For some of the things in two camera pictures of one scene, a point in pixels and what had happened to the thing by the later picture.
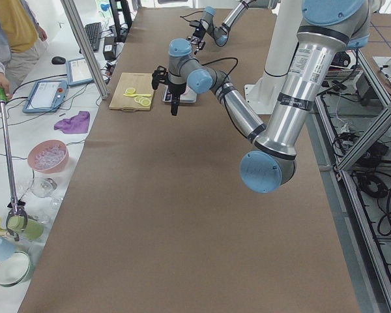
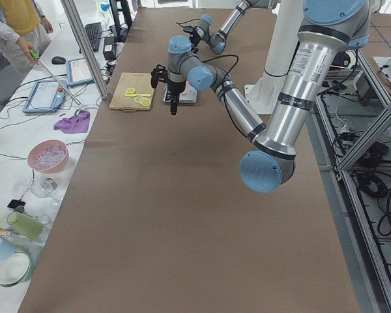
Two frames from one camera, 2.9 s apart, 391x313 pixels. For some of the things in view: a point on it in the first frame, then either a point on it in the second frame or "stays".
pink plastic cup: (189, 91) stays
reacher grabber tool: (16, 218) -> (36, 59)
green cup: (34, 230) stays
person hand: (0, 80) -> (25, 45)
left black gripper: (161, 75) stays
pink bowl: (48, 156) stays
